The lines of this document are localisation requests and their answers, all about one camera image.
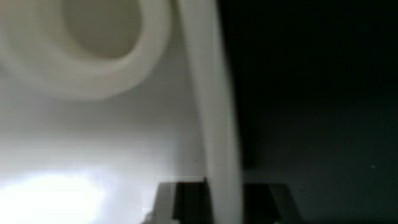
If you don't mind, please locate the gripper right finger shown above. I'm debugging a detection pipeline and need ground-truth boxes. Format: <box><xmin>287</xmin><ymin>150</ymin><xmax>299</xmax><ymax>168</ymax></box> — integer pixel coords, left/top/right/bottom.
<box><xmin>243</xmin><ymin>183</ymin><xmax>305</xmax><ymax>224</ymax></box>

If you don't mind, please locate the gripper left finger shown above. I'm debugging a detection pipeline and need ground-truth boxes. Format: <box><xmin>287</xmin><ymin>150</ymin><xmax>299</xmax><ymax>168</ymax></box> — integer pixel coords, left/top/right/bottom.
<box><xmin>141</xmin><ymin>182</ymin><xmax>207</xmax><ymax>224</ymax></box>

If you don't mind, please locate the white square table top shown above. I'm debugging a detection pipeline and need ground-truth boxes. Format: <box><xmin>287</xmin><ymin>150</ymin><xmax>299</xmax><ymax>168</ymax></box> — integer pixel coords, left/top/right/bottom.
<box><xmin>0</xmin><ymin>0</ymin><xmax>243</xmax><ymax>224</ymax></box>

